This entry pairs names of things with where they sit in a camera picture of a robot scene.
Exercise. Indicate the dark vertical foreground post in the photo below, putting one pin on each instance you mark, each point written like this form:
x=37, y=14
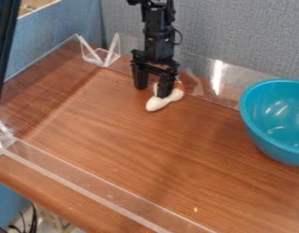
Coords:
x=9, y=9

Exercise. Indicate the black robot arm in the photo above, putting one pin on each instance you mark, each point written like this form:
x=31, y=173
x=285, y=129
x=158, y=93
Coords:
x=158, y=15

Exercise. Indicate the clear acrylic left bracket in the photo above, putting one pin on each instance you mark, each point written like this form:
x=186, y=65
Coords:
x=6, y=139

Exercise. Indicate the blue plastic bowl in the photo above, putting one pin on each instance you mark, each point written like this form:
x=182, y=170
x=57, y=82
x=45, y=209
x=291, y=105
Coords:
x=269, y=108

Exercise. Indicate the wooden shelf unit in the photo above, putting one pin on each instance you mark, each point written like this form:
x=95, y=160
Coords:
x=31, y=6

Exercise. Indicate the clear acrylic back barrier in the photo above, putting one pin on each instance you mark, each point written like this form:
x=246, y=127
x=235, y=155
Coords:
x=208, y=78

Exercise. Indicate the clear acrylic barrier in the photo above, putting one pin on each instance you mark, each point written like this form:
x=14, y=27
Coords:
x=208, y=78
x=113, y=197

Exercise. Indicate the clear acrylic front barrier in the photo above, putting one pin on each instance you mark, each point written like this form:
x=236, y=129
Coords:
x=113, y=197

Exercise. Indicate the white plush mushroom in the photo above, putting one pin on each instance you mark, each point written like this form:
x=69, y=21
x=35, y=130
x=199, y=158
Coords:
x=156, y=103

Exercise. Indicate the clear acrylic corner bracket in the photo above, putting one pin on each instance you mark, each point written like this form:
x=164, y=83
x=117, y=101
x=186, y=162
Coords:
x=99, y=56

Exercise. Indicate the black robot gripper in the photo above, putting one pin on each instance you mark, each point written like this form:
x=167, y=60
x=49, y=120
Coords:
x=155, y=60

